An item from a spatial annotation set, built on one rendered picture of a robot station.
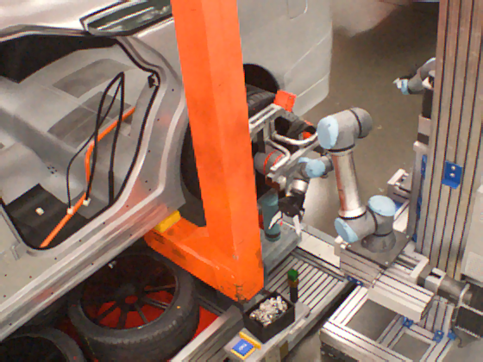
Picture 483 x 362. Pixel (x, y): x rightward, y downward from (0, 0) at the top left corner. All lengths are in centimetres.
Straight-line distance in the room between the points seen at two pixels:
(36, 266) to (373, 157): 274
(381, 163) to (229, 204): 223
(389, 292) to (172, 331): 102
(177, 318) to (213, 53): 134
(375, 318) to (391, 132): 200
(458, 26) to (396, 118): 289
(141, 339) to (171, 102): 109
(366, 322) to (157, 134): 141
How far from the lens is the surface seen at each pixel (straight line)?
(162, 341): 296
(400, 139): 481
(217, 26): 210
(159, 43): 267
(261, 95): 308
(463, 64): 225
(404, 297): 266
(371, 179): 439
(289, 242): 369
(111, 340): 294
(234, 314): 307
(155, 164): 291
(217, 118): 224
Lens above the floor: 276
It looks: 39 degrees down
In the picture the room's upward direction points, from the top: 7 degrees counter-clockwise
